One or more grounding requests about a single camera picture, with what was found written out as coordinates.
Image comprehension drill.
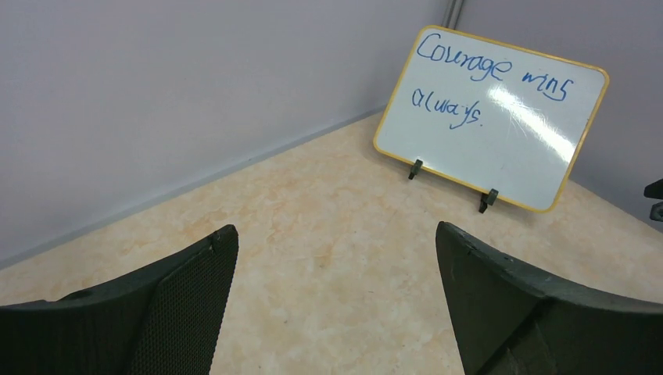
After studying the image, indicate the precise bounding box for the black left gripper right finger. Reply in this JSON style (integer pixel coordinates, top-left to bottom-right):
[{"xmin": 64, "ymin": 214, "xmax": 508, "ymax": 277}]
[{"xmin": 435, "ymin": 222, "xmax": 662, "ymax": 374}]

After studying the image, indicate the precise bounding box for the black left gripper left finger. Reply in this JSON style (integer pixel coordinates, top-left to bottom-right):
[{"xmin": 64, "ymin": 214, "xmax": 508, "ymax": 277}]
[{"xmin": 1, "ymin": 225, "xmax": 239, "ymax": 374}]

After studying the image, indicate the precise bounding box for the yellow framed whiteboard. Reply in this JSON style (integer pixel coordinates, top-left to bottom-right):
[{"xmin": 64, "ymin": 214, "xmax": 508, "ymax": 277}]
[{"xmin": 373, "ymin": 25, "xmax": 610, "ymax": 213}]

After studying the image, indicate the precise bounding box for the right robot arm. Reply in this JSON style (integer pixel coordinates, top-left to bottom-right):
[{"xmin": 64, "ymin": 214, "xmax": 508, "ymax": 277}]
[{"xmin": 643, "ymin": 179, "xmax": 663, "ymax": 222}]

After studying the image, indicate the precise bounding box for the black right stand foot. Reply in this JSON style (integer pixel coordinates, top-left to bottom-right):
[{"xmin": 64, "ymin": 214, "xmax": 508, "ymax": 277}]
[{"xmin": 478, "ymin": 189, "xmax": 499, "ymax": 213}]

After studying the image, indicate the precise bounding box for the black stand foot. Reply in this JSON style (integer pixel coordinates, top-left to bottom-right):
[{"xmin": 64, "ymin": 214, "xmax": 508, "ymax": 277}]
[
  {"xmin": 478, "ymin": 189, "xmax": 499, "ymax": 213},
  {"xmin": 408, "ymin": 159, "xmax": 423, "ymax": 180}
]

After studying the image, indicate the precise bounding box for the black left stand foot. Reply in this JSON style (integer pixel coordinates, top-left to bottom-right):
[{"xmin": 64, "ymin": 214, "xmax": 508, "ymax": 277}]
[{"xmin": 408, "ymin": 159, "xmax": 423, "ymax": 180}]

